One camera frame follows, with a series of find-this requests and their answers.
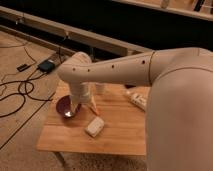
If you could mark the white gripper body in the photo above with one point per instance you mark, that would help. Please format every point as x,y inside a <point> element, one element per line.
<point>80,93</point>

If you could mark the white orange gripper finger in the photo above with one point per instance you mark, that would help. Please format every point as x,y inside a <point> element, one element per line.
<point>93,107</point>

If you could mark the small black device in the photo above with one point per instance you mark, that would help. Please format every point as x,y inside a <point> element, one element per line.
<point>23,67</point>

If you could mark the dark red ceramic bowl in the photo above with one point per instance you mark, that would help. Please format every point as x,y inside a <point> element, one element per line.
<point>63,107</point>

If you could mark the wooden side table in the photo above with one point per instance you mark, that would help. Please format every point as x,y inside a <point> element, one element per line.
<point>123,132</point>

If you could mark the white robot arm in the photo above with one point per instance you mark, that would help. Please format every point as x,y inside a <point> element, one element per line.
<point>179,110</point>

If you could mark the black power adapter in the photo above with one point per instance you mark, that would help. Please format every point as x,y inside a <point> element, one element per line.
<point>46,66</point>

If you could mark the white rectangular box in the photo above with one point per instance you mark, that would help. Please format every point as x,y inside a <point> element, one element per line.
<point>95,126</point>

